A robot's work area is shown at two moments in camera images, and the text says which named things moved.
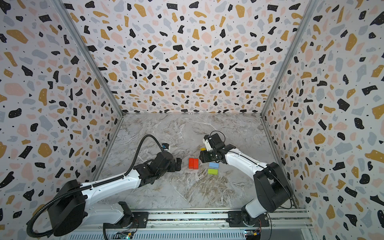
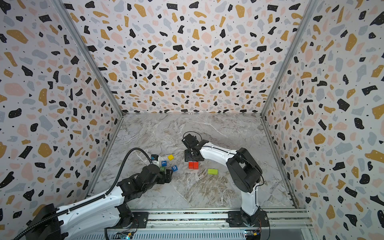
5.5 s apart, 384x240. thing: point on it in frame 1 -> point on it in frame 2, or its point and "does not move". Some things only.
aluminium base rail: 198,224 does not move
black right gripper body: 208,155 -> 193,151
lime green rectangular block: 213,171 does not move
